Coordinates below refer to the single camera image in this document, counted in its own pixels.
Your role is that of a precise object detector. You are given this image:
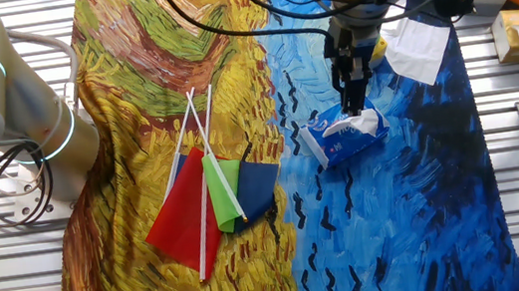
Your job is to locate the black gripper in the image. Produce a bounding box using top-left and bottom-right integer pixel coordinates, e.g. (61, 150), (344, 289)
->
(323, 23), (390, 120)

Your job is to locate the white paper napkin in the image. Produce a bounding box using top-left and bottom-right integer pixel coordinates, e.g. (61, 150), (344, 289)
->
(319, 107), (385, 145)
(379, 12), (459, 92)

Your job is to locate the blue tissue pack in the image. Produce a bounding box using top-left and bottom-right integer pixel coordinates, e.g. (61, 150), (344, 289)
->
(295, 96), (396, 173)

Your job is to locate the painted blue yellow tablecloth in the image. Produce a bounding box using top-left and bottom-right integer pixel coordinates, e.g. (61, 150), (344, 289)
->
(6, 0), (519, 291)

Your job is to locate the navy blue flag white stick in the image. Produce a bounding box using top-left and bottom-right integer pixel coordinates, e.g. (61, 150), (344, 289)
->
(150, 76), (289, 242)

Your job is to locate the green flag white stick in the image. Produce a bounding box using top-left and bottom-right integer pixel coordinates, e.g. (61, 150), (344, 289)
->
(185, 85), (251, 237)

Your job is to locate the red flag white stick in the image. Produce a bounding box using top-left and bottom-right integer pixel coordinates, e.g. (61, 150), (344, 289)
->
(126, 84), (238, 289)

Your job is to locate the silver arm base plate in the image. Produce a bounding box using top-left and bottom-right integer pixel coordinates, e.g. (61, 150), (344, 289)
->
(5, 154), (82, 227)

